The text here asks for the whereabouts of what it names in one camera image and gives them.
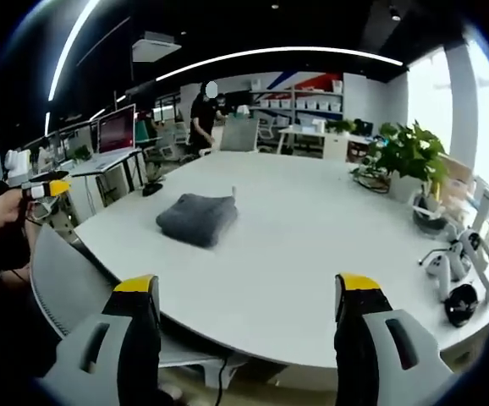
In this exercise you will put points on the grey towel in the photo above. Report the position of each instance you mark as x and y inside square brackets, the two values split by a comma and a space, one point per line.
[198, 217]

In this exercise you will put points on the person's left hand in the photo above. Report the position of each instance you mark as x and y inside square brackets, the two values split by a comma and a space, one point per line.
[4, 211]

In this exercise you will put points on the white desk with black legs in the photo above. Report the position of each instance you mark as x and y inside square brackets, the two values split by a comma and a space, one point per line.
[105, 167]

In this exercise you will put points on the grey mesh office chair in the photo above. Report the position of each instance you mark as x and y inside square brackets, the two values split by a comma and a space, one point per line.
[71, 279]

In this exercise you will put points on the black round device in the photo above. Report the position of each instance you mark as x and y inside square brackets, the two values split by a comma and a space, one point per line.
[461, 304]

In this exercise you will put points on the computer monitor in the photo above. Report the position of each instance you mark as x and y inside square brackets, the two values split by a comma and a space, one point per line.
[117, 129]

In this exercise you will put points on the white hand-held device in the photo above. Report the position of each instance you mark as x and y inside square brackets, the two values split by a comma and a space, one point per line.
[439, 270]

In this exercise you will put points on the small black object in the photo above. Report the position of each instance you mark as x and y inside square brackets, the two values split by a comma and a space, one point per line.
[151, 188]

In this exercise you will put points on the large green potted plant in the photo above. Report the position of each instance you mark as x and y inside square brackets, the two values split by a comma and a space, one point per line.
[409, 156]

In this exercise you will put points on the grey fabric office chair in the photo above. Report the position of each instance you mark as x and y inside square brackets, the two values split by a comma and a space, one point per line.
[239, 134]

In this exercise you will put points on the white side table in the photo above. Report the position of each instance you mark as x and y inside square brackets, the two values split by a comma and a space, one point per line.
[312, 141]

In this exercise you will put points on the small green potted plant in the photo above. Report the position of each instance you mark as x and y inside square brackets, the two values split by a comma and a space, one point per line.
[341, 126]

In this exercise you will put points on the curved ceiling light strip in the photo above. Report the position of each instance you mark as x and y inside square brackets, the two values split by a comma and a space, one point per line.
[278, 55]

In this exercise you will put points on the shelf with white boxes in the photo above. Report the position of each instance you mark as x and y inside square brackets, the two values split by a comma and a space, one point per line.
[299, 99]

